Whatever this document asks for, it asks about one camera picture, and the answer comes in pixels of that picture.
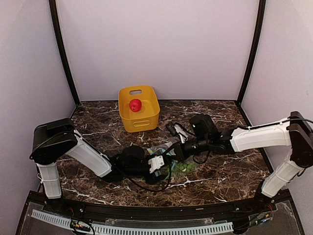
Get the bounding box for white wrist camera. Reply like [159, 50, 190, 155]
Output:
[148, 155, 164, 173]
[165, 122, 188, 143]

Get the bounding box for right black frame post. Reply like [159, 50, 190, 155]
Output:
[236, 0, 266, 106]

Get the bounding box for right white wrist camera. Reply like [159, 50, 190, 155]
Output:
[165, 122, 188, 143]

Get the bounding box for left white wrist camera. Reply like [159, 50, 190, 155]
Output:
[148, 155, 164, 173]

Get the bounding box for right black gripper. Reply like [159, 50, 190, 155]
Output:
[162, 135, 210, 162]

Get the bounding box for clear zip top bag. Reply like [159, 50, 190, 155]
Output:
[147, 141, 197, 180]

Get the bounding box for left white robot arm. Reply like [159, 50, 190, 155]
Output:
[30, 118, 171, 213]

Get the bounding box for red fake apple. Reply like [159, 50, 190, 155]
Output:
[129, 99, 142, 112]

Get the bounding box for green fake grapes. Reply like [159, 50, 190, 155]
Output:
[172, 162, 197, 174]

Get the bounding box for white slotted cable duct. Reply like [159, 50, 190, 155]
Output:
[31, 209, 234, 235]

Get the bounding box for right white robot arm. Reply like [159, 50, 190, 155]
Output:
[173, 112, 313, 212]

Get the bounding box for black frame post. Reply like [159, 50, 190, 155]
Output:
[236, 0, 266, 106]
[48, 0, 80, 106]

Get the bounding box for yellow plastic bin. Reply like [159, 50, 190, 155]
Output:
[118, 85, 160, 133]

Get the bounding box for left black frame post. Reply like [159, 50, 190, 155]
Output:
[48, 0, 80, 106]

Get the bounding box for black front rail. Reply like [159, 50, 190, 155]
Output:
[41, 196, 266, 221]

